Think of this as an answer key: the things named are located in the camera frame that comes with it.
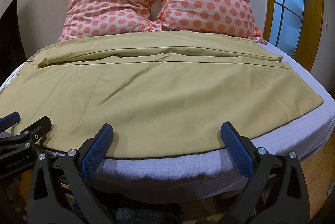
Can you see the khaki green pants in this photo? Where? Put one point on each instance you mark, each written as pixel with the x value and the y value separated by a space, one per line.
pixel 164 93

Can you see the left polka dot pillow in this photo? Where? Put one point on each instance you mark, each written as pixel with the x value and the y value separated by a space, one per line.
pixel 88 18

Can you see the lavender bed sheet mattress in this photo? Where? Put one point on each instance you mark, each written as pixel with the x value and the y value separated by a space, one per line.
pixel 191 176

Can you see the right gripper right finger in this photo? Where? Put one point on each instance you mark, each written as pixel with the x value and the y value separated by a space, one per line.
pixel 276 191

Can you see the blue glass window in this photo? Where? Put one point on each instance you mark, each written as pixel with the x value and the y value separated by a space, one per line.
pixel 287 25

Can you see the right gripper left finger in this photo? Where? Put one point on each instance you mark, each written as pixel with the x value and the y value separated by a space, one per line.
pixel 58 191

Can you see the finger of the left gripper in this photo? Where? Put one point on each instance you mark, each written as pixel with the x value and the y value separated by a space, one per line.
pixel 27 137
pixel 9 121

